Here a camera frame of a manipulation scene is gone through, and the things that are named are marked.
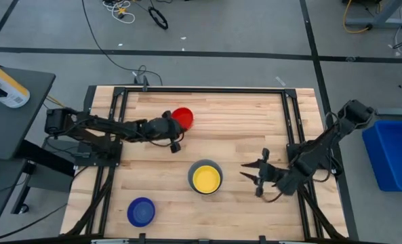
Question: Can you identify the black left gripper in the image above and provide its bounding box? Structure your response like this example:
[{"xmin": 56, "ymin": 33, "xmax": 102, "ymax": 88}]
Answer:
[{"xmin": 142, "ymin": 110, "xmax": 187, "ymax": 154}]

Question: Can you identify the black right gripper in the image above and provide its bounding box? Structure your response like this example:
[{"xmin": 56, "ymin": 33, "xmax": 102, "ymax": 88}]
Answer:
[{"xmin": 240, "ymin": 148, "xmax": 283, "ymax": 197}]

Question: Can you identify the red plastic bowl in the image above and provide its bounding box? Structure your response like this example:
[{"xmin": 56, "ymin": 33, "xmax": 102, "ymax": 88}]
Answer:
[{"xmin": 171, "ymin": 107, "xmax": 195, "ymax": 131}]

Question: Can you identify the large grey bowl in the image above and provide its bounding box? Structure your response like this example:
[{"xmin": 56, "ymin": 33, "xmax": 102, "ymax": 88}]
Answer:
[{"xmin": 187, "ymin": 159, "xmax": 224, "ymax": 196}]

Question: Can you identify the yellow plastic bowl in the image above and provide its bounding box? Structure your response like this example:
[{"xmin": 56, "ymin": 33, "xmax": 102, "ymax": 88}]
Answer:
[{"xmin": 192, "ymin": 165, "xmax": 222, "ymax": 195}]

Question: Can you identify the dark blue plastic bowl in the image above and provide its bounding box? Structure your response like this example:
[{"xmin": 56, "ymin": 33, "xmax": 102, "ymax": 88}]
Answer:
[{"xmin": 127, "ymin": 197, "xmax": 156, "ymax": 228}]

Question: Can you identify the blue plastic bin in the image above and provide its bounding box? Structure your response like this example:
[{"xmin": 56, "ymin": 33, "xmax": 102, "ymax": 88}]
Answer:
[{"xmin": 361, "ymin": 120, "xmax": 402, "ymax": 192}]

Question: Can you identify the dark grey side table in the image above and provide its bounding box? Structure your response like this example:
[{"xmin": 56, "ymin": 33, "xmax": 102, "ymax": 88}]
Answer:
[{"xmin": 0, "ymin": 66, "xmax": 57, "ymax": 161}]

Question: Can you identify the white yellow bottle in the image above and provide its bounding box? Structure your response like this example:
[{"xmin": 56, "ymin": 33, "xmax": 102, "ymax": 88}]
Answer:
[{"xmin": 0, "ymin": 58, "xmax": 31, "ymax": 109}]

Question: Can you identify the grey metal stand base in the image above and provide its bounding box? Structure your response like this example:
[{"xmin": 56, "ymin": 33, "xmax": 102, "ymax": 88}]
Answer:
[{"xmin": 342, "ymin": 0, "xmax": 402, "ymax": 29}]

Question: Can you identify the black metal table frame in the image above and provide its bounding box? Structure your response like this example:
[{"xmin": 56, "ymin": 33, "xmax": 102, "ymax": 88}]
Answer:
[{"xmin": 64, "ymin": 85, "xmax": 349, "ymax": 241}]

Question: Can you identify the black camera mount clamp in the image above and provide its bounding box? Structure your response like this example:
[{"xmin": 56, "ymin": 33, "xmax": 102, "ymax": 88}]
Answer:
[{"xmin": 134, "ymin": 75, "xmax": 150, "ymax": 92}]

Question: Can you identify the black cable ring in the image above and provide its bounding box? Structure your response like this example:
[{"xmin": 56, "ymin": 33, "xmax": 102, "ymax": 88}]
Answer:
[{"xmin": 148, "ymin": 6, "xmax": 169, "ymax": 31}]

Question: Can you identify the long black floor cable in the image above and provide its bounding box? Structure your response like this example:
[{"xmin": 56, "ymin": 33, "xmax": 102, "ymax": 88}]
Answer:
[{"xmin": 81, "ymin": 0, "xmax": 163, "ymax": 86}]

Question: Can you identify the thin yellow floor cable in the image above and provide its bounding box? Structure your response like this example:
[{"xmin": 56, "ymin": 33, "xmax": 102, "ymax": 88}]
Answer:
[{"xmin": 46, "ymin": 96, "xmax": 66, "ymax": 108}]

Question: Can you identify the white coiled cable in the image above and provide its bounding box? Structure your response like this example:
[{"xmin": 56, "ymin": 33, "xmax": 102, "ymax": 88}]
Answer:
[{"xmin": 102, "ymin": 0, "xmax": 136, "ymax": 24}]

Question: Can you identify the yellow floor cable loop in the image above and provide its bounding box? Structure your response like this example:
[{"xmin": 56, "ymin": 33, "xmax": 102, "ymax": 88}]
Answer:
[{"xmin": 342, "ymin": 0, "xmax": 373, "ymax": 35}]

